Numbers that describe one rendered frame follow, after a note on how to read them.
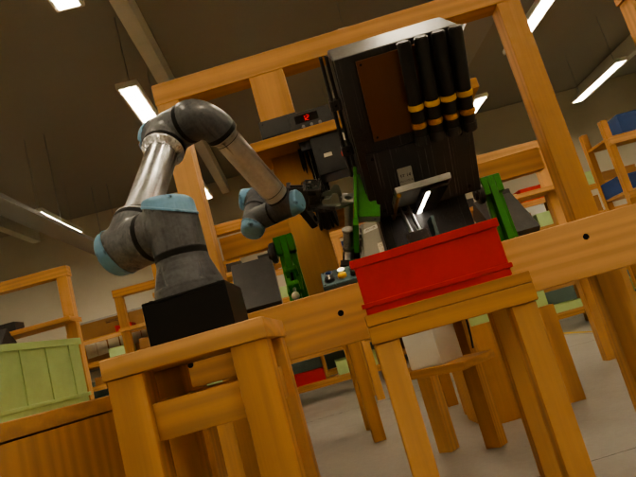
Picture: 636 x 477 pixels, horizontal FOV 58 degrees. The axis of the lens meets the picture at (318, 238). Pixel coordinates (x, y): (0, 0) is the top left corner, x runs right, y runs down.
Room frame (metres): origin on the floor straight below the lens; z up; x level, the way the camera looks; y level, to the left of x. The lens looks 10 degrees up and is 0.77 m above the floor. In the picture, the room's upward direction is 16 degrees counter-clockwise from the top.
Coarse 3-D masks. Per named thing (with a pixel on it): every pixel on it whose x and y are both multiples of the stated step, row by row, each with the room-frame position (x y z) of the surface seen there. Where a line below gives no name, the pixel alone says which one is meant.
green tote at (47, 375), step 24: (0, 360) 1.27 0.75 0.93; (24, 360) 1.34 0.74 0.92; (48, 360) 1.41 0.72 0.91; (72, 360) 1.50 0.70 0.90; (0, 384) 1.26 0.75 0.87; (24, 384) 1.33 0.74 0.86; (48, 384) 1.40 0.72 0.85; (72, 384) 1.49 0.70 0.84; (0, 408) 1.25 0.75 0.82; (24, 408) 1.31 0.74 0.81; (48, 408) 1.39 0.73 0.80
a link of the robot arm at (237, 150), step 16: (176, 112) 1.44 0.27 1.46; (192, 112) 1.44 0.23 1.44; (208, 112) 1.45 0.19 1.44; (224, 112) 1.49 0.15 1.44; (192, 128) 1.45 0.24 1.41; (208, 128) 1.46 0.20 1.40; (224, 128) 1.48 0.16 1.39; (224, 144) 1.51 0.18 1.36; (240, 144) 1.54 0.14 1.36; (240, 160) 1.56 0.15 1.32; (256, 160) 1.59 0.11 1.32; (256, 176) 1.61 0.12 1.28; (272, 176) 1.64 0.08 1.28; (272, 192) 1.66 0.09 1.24; (288, 192) 1.70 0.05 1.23; (272, 208) 1.73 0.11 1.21; (288, 208) 1.71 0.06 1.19; (304, 208) 1.73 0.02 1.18
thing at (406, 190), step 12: (432, 180) 1.57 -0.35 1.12; (444, 180) 1.57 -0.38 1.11; (396, 192) 1.58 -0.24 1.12; (408, 192) 1.60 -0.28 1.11; (420, 192) 1.62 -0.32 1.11; (432, 192) 1.64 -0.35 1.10; (444, 192) 1.69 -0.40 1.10; (396, 204) 1.68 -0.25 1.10; (420, 204) 1.78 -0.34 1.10; (432, 204) 1.83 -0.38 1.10; (396, 216) 1.92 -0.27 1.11
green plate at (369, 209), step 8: (360, 176) 1.77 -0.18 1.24; (360, 184) 1.77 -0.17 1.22; (360, 192) 1.77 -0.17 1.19; (360, 200) 1.77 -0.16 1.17; (368, 200) 1.77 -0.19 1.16; (360, 208) 1.77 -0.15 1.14; (368, 208) 1.77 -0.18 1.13; (376, 208) 1.77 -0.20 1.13; (360, 216) 1.77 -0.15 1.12; (368, 216) 1.77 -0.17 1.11; (376, 216) 1.77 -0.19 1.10
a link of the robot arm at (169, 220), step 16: (144, 208) 1.20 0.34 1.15; (160, 208) 1.18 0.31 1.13; (176, 208) 1.19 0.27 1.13; (192, 208) 1.22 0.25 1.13; (144, 224) 1.20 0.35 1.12; (160, 224) 1.19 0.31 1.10; (176, 224) 1.19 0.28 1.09; (192, 224) 1.21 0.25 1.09; (144, 240) 1.21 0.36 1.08; (160, 240) 1.19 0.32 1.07; (176, 240) 1.19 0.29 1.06; (192, 240) 1.20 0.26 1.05; (144, 256) 1.24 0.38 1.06
